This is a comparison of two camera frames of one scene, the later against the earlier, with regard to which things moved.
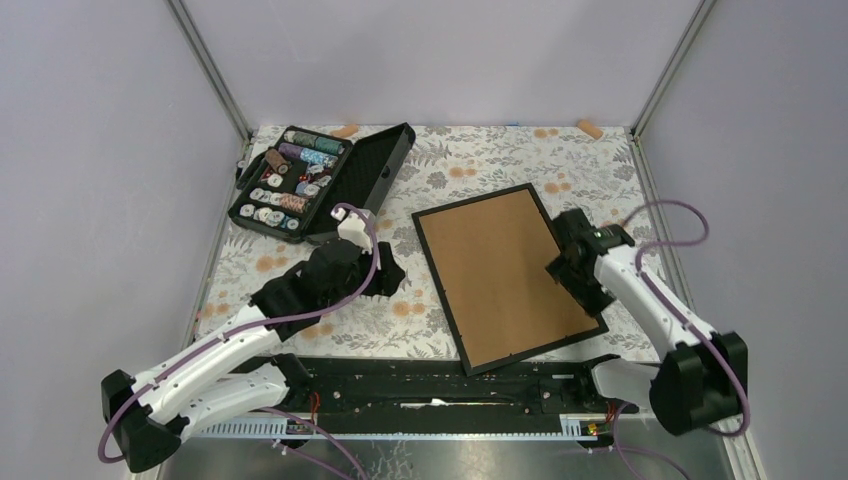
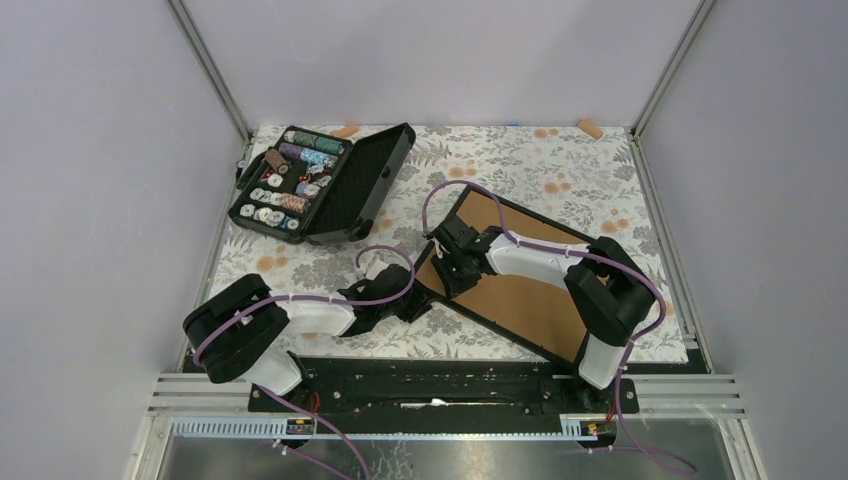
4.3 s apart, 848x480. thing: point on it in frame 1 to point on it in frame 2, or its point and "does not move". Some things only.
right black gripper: x=593 y=299 to x=454 y=288
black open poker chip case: x=297 y=183 does not move
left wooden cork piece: x=344 y=131 does not move
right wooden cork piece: x=590 y=129 does not move
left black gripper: x=388 y=277 to x=418 y=304
